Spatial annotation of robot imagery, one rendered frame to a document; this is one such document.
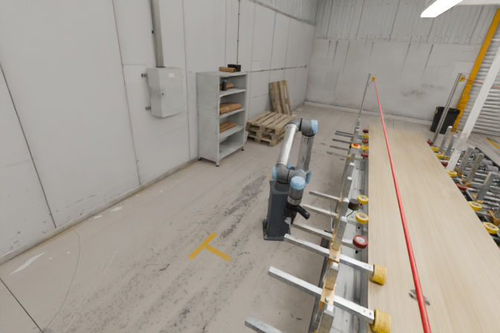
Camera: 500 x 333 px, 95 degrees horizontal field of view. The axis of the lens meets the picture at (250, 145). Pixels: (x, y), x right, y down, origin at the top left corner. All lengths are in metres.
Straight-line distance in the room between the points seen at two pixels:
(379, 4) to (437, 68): 2.68
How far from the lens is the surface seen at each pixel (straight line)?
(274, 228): 2.71
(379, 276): 1.43
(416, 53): 9.28
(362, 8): 9.46
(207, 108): 3.87
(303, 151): 2.14
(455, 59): 9.40
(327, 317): 0.98
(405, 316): 1.43
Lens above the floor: 1.94
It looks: 23 degrees down
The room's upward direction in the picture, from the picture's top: 4 degrees clockwise
